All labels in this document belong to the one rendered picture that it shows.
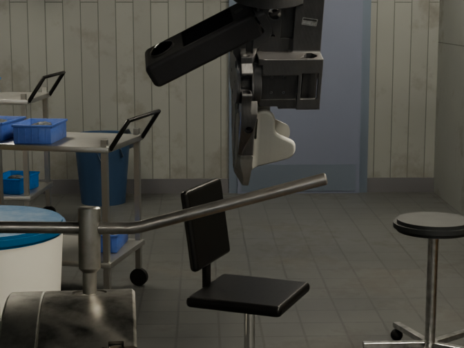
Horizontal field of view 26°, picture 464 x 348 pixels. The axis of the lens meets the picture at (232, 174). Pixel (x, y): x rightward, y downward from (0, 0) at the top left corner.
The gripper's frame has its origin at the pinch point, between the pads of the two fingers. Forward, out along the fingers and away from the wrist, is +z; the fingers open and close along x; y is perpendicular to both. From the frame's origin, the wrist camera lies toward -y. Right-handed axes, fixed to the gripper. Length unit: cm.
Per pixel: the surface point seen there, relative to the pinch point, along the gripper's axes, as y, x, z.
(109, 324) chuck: -13.2, -14.3, 8.0
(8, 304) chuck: -22.8, -10.0, 8.4
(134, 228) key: -10.7, -5.4, 3.1
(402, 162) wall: 218, 625, 332
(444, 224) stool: 120, 254, 164
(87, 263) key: -15.4, -6.6, 6.2
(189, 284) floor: 24, 368, 270
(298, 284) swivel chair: 57, 234, 178
